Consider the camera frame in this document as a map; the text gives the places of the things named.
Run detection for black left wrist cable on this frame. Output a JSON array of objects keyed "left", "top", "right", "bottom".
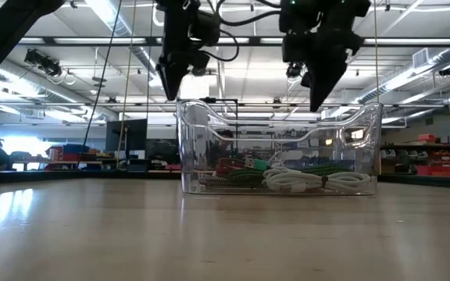
[{"left": 199, "top": 29, "right": 241, "bottom": 63}]

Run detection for yellow hanging cable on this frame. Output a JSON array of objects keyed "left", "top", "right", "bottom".
[{"left": 116, "top": 0, "right": 138, "bottom": 165}]

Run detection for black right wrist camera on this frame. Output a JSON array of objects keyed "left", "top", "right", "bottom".
[{"left": 280, "top": 33, "right": 309, "bottom": 64}]

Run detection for red storage bins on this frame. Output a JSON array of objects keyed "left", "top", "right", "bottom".
[{"left": 416, "top": 133, "right": 450, "bottom": 176}]

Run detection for black hanging cable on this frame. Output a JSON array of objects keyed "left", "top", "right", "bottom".
[{"left": 76, "top": 0, "right": 123, "bottom": 169}]

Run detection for white cable loop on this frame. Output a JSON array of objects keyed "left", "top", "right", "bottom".
[{"left": 152, "top": 3, "right": 164, "bottom": 27}]

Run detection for silver air duct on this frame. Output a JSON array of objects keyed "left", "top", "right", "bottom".
[
  {"left": 0, "top": 58, "right": 119, "bottom": 122},
  {"left": 85, "top": 0, "right": 168, "bottom": 79}
]

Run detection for thin hanging cable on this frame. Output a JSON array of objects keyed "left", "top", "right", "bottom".
[{"left": 373, "top": 0, "right": 381, "bottom": 105}]

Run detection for black monitor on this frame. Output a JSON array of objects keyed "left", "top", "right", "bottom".
[{"left": 105, "top": 119, "right": 148, "bottom": 161}]

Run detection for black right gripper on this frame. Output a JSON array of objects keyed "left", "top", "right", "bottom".
[{"left": 306, "top": 0, "right": 371, "bottom": 113}]

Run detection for green braided cable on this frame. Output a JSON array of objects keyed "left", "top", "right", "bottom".
[{"left": 227, "top": 157, "right": 353, "bottom": 187}]

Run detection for clear plastic bin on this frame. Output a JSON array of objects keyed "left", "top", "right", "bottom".
[{"left": 176, "top": 99, "right": 384, "bottom": 196}]

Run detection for blue box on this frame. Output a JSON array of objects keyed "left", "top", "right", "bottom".
[{"left": 62, "top": 143, "right": 91, "bottom": 155}]

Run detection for black ceiling light rail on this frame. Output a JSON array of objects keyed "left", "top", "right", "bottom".
[{"left": 16, "top": 36, "right": 450, "bottom": 48}]

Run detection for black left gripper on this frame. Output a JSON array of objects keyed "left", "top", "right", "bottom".
[{"left": 156, "top": 0, "right": 209, "bottom": 101}]

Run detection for red box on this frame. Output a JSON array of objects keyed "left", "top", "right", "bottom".
[{"left": 45, "top": 146, "right": 80, "bottom": 162}]

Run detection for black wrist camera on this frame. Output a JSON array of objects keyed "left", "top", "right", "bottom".
[
  {"left": 280, "top": 33, "right": 309, "bottom": 64},
  {"left": 191, "top": 10, "right": 222, "bottom": 48}
]

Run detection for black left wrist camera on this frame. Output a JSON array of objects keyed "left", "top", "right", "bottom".
[{"left": 191, "top": 10, "right": 222, "bottom": 48}]

